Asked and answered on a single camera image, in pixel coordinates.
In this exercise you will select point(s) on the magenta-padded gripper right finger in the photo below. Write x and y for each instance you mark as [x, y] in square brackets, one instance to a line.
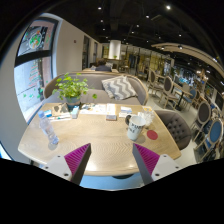
[146, 159]

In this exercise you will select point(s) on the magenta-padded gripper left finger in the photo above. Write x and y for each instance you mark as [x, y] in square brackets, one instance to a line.
[77, 159]

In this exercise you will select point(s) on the clear water bottle blue cap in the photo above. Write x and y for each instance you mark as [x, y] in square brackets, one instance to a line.
[48, 128]

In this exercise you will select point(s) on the flat round red coaster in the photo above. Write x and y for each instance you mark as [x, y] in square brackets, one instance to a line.
[152, 134]

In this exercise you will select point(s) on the white mug with black print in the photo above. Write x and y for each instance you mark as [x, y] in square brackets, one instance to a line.
[136, 128]

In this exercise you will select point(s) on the clear plastic cup with straw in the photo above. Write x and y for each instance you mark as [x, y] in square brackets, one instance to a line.
[147, 116]

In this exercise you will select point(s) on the grey tufted armchair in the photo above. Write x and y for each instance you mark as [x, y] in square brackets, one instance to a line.
[176, 128]

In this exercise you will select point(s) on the small light blue box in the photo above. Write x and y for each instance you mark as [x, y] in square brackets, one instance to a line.
[75, 112]

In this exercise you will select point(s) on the printed paper leaflet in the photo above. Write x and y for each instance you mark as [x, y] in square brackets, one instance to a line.
[95, 109]

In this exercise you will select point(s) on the blue white carton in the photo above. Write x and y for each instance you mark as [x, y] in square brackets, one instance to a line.
[47, 113]

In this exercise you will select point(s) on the white orange box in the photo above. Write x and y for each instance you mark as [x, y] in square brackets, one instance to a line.
[111, 109]

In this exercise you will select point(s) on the green potted plant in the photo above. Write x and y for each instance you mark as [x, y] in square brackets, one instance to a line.
[70, 87]

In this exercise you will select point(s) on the group of dining chairs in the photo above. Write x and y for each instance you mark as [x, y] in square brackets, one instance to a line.
[204, 113]

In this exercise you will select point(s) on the grey white chevron cushion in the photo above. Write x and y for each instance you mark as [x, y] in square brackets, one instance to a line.
[119, 88]

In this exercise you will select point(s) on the grey upholstered sofa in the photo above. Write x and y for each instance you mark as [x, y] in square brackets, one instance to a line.
[93, 80]

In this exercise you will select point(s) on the person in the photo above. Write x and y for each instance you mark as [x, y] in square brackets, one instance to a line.
[101, 66]

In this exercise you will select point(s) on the group of ceiling lights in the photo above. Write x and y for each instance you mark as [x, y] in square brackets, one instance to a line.
[168, 7]

